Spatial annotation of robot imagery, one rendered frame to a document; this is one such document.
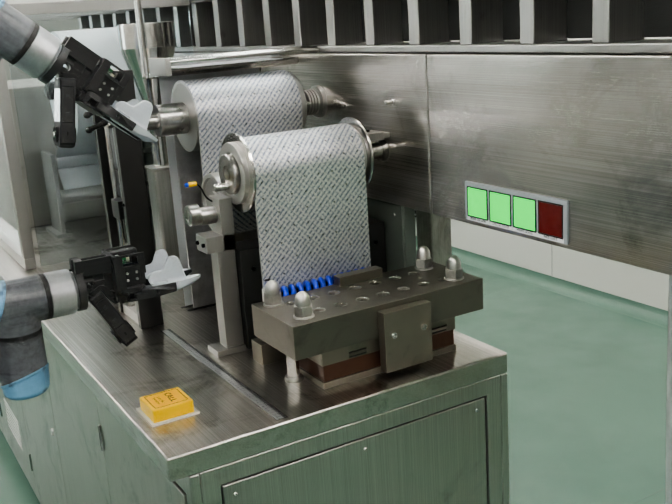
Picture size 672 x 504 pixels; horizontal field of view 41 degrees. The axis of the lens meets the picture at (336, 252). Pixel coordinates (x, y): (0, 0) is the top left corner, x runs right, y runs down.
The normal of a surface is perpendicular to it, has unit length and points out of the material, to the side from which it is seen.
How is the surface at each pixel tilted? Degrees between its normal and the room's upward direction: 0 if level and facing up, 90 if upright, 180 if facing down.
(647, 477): 0
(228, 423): 0
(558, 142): 90
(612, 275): 90
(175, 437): 0
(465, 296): 90
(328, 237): 90
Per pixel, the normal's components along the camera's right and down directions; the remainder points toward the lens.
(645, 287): -0.86, 0.18
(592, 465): -0.07, -0.96
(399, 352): 0.50, 0.19
